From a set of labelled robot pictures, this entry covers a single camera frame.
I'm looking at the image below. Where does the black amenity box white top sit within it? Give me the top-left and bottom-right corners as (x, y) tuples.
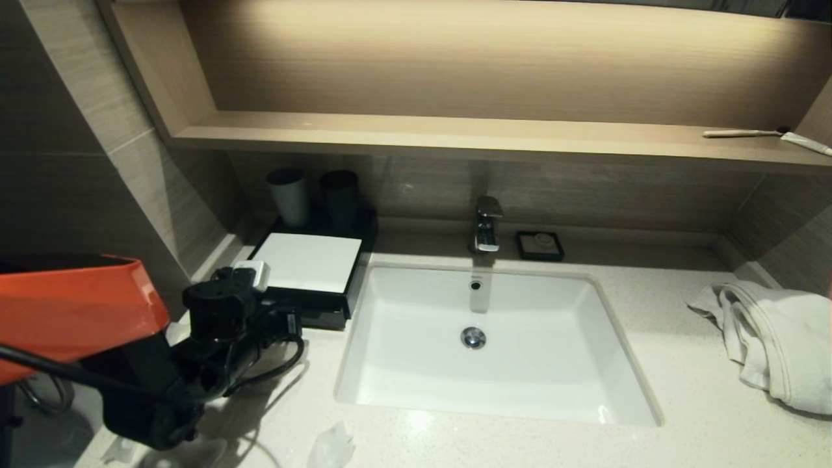
(250, 209), (379, 320)

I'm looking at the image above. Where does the white bathtub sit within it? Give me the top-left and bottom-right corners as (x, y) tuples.
(13, 383), (111, 468)

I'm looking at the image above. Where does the white ceramic sink basin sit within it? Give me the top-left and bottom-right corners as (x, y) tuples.
(333, 262), (665, 428)

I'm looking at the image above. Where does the long white toothbrush packet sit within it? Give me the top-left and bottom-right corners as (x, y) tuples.
(103, 437), (140, 465)

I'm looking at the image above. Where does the black cup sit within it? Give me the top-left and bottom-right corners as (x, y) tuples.
(318, 170), (360, 229)

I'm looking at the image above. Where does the wooden wall shelf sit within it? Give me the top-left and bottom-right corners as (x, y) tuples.
(170, 109), (832, 175)

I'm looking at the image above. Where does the black square soap dish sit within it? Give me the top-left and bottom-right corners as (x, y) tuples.
(515, 230), (566, 263)

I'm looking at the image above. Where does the metal shower hose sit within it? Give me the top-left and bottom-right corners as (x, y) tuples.
(16, 374), (75, 417)

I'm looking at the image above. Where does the white toothpaste tube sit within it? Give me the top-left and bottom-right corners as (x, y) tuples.
(779, 131), (832, 158)

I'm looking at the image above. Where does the chrome sink faucet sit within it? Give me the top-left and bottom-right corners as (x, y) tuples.
(469, 196), (504, 255)

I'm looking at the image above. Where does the white towel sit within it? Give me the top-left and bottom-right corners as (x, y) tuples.
(686, 279), (832, 417)

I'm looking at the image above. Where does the grey cup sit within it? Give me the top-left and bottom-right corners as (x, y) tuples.
(266, 168), (310, 228)

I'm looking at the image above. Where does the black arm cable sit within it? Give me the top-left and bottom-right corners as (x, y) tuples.
(0, 318), (306, 407)

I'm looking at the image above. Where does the beige toothbrush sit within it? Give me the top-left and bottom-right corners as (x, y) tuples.
(702, 125), (790, 139)

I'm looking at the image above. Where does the flat clear plastic packet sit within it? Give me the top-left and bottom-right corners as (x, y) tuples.
(140, 439), (229, 468)

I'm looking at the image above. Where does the clear plastic packet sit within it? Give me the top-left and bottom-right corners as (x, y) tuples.
(309, 422), (355, 468)
(140, 439), (229, 468)

